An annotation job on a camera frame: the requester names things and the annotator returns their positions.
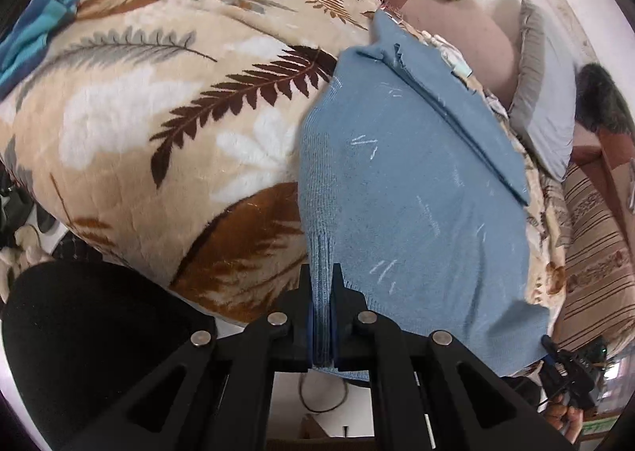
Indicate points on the turquoise striped cloth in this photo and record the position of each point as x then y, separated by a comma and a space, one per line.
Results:
30, 39

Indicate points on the person's black trousers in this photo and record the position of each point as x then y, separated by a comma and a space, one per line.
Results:
84, 347

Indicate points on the grey pillow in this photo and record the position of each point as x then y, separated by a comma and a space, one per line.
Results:
540, 99

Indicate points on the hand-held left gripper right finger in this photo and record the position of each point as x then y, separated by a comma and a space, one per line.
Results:
343, 332

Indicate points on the beige leaf-print blanket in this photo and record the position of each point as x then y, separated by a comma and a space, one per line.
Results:
149, 133

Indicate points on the person's right hand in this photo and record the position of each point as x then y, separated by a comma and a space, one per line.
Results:
570, 421

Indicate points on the white glove with teal cuff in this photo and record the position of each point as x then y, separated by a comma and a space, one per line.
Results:
454, 62

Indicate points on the blue knit sweater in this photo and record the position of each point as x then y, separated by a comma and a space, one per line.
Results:
411, 193

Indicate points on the mauve cushion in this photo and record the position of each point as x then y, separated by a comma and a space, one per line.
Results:
461, 34

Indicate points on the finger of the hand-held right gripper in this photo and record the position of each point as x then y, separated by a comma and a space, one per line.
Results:
551, 349

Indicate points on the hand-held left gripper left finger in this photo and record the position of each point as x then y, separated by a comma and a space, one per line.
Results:
300, 332

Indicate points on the dark fur cloth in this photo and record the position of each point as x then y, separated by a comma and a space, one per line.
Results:
600, 99

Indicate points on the red-brown wooden sofa frame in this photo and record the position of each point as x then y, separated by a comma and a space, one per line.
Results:
617, 153

